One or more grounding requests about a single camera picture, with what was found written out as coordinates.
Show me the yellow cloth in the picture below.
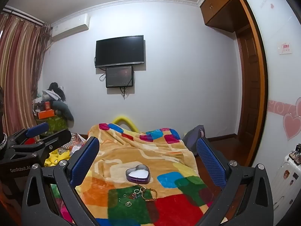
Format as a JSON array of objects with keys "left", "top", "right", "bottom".
[{"left": 44, "top": 149, "right": 70, "bottom": 167}]

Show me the pile of clothes and boxes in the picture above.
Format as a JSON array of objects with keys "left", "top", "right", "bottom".
[{"left": 32, "top": 82, "right": 74, "bottom": 136}]

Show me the white stickered suitcase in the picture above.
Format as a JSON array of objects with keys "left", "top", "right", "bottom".
[{"left": 271, "top": 144, "right": 300, "bottom": 224}]

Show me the colourful patchwork fleece blanket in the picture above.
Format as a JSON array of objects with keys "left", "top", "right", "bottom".
[{"left": 76, "top": 123, "right": 214, "bottom": 225}]

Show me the grey backpack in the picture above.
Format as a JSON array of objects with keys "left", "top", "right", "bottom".
[{"left": 183, "top": 125, "right": 205, "bottom": 156}]

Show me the striped red curtain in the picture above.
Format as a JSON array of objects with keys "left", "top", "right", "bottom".
[{"left": 1, "top": 12, "right": 50, "bottom": 135}]

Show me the purple heart-shaped tin box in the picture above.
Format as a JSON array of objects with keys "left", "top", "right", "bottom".
[{"left": 125, "top": 164, "right": 151, "bottom": 184}]

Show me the brown wooden door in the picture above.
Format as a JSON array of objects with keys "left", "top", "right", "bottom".
[{"left": 237, "top": 26, "right": 261, "bottom": 166}]

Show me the white air conditioner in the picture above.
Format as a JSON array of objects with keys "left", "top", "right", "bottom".
[{"left": 52, "top": 13, "right": 90, "bottom": 41}]

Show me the white wardrobe sliding door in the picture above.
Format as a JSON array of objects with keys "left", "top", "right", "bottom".
[{"left": 246, "top": 0, "right": 300, "bottom": 185}]

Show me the wooden overhead cabinet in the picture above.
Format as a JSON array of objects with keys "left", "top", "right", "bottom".
[{"left": 200, "top": 0, "right": 250, "bottom": 33}]

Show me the yellow foam ring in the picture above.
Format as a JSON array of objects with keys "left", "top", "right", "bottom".
[{"left": 112, "top": 115, "right": 140, "bottom": 133}]

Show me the red pendant key ring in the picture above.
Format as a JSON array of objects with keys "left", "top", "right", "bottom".
[{"left": 127, "top": 189, "right": 141, "bottom": 200}]

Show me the braided gold red bracelet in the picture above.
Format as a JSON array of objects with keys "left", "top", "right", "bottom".
[{"left": 140, "top": 186, "right": 158, "bottom": 202}]

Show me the small black wall monitor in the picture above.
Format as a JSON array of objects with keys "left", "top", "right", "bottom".
[{"left": 106, "top": 66, "right": 134, "bottom": 88}]

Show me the wall-mounted black television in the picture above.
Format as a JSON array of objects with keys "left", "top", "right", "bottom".
[{"left": 94, "top": 35, "right": 145, "bottom": 68}]

